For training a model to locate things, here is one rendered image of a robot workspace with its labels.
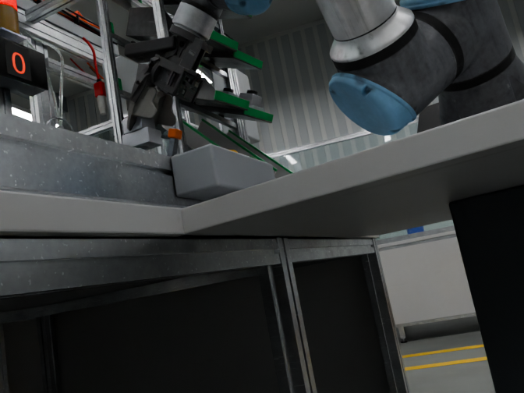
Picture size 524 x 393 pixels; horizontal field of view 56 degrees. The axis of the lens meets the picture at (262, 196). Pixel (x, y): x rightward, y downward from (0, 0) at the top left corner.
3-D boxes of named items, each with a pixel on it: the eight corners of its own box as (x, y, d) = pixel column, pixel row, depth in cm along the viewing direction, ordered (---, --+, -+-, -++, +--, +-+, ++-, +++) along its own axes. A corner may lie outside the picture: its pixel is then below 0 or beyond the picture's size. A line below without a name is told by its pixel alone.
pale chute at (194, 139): (269, 185, 120) (277, 169, 119) (236, 182, 110) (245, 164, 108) (196, 133, 135) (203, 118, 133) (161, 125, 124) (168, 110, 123)
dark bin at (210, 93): (248, 111, 124) (253, 81, 124) (214, 100, 114) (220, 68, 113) (169, 101, 140) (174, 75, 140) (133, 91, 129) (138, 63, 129)
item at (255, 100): (262, 119, 135) (267, 93, 134) (253, 116, 131) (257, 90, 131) (238, 116, 139) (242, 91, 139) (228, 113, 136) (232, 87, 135)
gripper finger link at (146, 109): (137, 134, 90) (164, 91, 90) (115, 121, 92) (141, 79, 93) (146, 140, 93) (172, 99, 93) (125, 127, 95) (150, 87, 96)
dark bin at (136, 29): (237, 51, 127) (242, 23, 127) (203, 37, 116) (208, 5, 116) (161, 49, 143) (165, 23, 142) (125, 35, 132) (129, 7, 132)
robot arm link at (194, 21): (172, -3, 91) (196, 15, 98) (162, 20, 92) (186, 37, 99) (203, 10, 88) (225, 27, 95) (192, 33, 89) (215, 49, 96)
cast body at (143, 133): (164, 145, 97) (158, 111, 98) (149, 141, 93) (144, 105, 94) (129, 156, 100) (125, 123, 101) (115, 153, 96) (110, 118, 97)
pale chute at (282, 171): (292, 191, 134) (299, 176, 133) (264, 189, 123) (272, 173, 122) (223, 143, 148) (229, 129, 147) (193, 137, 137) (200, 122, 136)
